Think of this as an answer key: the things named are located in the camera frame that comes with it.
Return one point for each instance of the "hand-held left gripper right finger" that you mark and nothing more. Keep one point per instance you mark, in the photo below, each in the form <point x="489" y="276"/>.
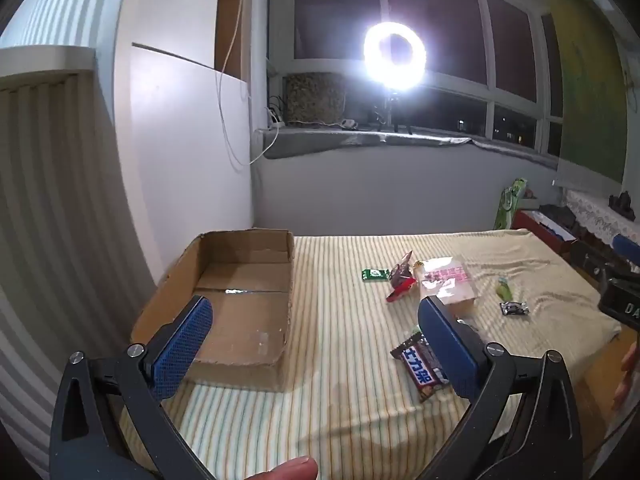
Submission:
<point x="450" y="355"/>

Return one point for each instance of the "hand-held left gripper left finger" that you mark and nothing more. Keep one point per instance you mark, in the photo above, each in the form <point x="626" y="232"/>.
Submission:
<point x="180" y="350"/>

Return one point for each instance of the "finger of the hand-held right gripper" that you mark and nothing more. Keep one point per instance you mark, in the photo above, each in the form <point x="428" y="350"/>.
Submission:
<point x="587" y="257"/>
<point x="627" y="247"/>

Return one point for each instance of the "brown chocolate bar packet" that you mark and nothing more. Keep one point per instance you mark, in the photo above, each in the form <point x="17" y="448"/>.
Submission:
<point x="417" y="367"/>

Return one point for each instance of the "cardboard box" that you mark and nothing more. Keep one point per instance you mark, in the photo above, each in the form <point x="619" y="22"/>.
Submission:
<point x="240" y="320"/>

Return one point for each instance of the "bread pack with pink label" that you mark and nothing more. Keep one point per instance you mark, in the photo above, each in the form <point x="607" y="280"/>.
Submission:
<point x="447" y="285"/>

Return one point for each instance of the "small black candy packet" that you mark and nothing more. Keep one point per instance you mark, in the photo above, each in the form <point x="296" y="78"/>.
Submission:
<point x="514" y="308"/>

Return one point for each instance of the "green jelly cup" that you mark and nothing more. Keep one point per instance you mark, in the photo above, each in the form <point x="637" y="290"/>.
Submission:
<point x="503" y="286"/>

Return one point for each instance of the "dark red snack packet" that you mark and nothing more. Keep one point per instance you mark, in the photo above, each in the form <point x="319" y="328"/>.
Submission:
<point x="402" y="266"/>

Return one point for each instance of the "small green snack packet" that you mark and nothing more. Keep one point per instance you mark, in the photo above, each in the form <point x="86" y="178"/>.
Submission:
<point x="375" y="274"/>

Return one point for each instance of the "person's right hand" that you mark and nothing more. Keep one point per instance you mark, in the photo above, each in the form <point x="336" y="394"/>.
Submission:
<point x="627" y="375"/>

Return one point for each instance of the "person's left hand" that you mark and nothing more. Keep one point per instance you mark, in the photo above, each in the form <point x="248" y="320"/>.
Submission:
<point x="285" y="470"/>

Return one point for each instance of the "white lace cloth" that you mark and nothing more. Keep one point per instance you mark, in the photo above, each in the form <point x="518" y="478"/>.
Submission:
<point x="595" y="215"/>

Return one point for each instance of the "dark ship model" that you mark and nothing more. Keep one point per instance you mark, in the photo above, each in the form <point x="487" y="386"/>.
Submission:
<point x="622" y="203"/>

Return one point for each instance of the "dark cloth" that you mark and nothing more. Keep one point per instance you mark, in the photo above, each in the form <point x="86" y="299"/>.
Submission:
<point x="555" y="215"/>

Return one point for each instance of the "red storage box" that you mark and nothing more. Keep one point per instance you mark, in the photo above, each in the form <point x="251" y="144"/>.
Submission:
<point x="525" y="220"/>

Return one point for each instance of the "green gift bag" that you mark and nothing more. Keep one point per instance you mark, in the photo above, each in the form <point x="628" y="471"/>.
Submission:
<point x="505" y="207"/>

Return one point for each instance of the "white cabinet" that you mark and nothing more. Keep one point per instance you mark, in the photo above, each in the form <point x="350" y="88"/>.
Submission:
<point x="190" y="135"/>

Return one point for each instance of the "white power strip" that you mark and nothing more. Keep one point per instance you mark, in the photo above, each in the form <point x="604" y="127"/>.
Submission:
<point x="276" y="121"/>

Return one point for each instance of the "black tripod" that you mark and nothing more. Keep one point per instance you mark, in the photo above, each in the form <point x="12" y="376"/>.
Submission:
<point x="387" y="110"/>

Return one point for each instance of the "white power adapter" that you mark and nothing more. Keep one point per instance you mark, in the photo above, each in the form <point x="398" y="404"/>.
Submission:
<point x="348" y="124"/>

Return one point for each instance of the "patterned cushion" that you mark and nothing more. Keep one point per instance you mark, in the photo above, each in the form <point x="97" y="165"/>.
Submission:
<point x="315" y="100"/>

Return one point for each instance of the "large window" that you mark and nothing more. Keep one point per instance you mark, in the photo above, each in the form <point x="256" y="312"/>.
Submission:
<point x="435" y="10"/>

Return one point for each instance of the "wall map poster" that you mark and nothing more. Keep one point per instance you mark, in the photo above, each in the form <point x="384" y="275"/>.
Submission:
<point x="585" y="85"/>

